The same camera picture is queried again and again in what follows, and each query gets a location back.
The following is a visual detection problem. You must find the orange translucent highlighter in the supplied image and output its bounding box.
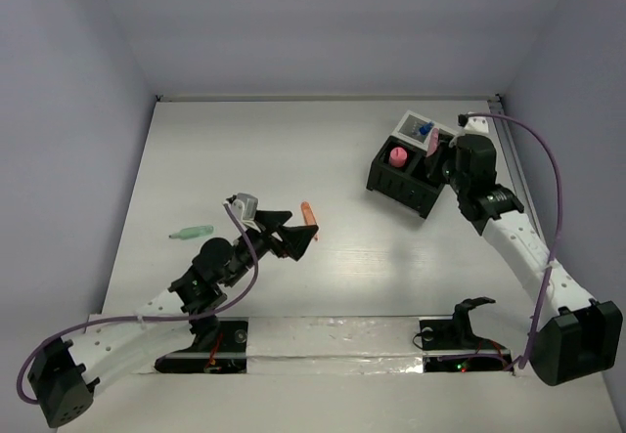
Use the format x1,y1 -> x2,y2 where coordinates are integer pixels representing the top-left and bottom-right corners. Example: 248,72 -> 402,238
300,201 -> 318,226

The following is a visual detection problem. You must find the pink translucent highlighter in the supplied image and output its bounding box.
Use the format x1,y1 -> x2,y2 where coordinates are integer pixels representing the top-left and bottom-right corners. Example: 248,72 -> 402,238
426,127 -> 439,157

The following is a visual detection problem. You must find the pink cap black highlighter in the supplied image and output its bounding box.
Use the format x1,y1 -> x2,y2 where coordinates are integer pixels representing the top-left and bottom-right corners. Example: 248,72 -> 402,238
388,147 -> 408,168

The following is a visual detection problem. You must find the blue cap black highlighter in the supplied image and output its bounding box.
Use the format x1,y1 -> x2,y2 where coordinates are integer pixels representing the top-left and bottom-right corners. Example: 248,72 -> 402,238
419,122 -> 434,136

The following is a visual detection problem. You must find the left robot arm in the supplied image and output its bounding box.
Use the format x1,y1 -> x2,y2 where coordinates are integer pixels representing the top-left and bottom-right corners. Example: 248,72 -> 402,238
16,205 -> 319,429

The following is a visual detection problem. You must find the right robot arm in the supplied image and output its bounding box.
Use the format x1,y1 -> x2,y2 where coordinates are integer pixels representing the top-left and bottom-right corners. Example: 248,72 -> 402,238
425,134 -> 623,386

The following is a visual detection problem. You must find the black slotted organizer box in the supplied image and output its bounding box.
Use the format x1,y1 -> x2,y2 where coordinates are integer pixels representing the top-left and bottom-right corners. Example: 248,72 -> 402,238
366,136 -> 443,219

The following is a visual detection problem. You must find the white organizer box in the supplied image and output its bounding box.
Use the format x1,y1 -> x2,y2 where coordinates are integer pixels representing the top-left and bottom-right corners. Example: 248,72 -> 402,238
391,110 -> 457,151

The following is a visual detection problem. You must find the green translucent highlighter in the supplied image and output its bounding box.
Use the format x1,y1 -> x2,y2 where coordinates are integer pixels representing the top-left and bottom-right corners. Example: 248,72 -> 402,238
168,225 -> 214,240

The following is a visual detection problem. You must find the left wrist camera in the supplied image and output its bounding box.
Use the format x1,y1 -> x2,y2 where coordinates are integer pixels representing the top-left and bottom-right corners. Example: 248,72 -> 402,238
224,193 -> 258,226

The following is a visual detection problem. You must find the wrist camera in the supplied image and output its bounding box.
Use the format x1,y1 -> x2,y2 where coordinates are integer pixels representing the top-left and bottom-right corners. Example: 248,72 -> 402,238
224,193 -> 258,226
458,112 -> 489,136

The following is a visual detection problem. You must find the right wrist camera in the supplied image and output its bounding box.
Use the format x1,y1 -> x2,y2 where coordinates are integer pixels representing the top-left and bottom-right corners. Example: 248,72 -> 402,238
458,112 -> 489,136

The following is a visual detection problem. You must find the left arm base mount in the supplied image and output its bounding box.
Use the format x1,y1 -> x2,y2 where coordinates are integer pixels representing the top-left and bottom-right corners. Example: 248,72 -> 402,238
154,318 -> 248,374

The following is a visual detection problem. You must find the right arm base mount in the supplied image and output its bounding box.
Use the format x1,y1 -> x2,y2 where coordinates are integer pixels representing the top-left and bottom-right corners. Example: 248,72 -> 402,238
412,296 -> 514,373

